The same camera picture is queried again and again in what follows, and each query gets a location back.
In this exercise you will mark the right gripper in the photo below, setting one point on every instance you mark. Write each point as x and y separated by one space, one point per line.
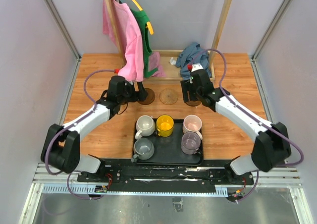
186 85

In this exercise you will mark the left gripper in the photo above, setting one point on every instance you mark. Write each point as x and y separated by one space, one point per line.
139 95

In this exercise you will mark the plain brown wooden coaster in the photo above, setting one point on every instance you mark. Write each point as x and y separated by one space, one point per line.
150 97

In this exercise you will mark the grooved dark wooden coaster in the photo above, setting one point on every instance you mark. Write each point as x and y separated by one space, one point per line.
193 103

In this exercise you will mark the woven rattan coaster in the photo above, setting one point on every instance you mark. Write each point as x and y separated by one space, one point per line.
168 96

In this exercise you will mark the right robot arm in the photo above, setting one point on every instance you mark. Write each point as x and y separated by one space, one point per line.
271 144

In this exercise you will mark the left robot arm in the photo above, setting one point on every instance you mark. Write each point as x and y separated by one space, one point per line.
61 150

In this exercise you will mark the green garment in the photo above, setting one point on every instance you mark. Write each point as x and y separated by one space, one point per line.
146 29

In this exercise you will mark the white clip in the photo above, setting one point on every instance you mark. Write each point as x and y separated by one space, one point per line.
172 61

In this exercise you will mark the white mug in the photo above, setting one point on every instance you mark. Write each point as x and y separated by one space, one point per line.
145 127

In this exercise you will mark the blue crumpled shirt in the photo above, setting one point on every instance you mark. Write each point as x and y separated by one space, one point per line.
193 54

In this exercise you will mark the pink mug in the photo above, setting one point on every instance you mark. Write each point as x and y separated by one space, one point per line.
192 123

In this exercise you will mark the wooden clothes rack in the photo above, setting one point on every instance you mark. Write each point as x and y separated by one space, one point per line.
172 73

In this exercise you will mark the yellow mug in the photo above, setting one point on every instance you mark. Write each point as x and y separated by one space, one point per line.
164 125

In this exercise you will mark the purple mug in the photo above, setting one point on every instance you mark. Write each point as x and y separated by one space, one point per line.
190 143

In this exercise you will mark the grey mug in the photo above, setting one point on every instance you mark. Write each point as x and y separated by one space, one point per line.
143 150

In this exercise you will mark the pink shirt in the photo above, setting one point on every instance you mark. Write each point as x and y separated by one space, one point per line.
131 40

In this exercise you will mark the black serving tray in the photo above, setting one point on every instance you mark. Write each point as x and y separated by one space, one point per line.
167 150

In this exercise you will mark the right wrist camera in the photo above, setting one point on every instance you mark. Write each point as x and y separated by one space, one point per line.
194 67

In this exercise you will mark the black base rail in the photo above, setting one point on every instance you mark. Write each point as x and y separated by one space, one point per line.
211 177

